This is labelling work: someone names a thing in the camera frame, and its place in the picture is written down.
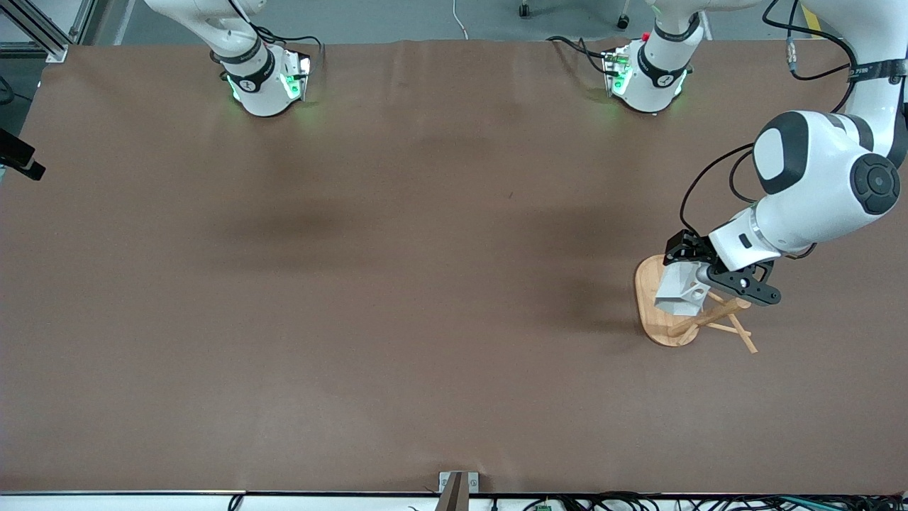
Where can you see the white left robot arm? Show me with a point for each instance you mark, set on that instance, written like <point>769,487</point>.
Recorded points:
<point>816,191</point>

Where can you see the aluminium frame post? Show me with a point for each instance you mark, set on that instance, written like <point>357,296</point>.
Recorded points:
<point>42,32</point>

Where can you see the white faceted cup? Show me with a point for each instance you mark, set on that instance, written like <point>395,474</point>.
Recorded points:
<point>679,294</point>

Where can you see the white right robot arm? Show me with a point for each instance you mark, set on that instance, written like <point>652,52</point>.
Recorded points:
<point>259,89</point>

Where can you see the brown table cover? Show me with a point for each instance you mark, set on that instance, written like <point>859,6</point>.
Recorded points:
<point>454,284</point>

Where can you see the wooden cup rack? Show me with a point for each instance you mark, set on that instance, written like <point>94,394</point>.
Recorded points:
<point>656,319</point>

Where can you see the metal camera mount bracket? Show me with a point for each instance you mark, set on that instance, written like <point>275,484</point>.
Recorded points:
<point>457,486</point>

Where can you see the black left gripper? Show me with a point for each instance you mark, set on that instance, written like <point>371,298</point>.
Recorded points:
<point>689,249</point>

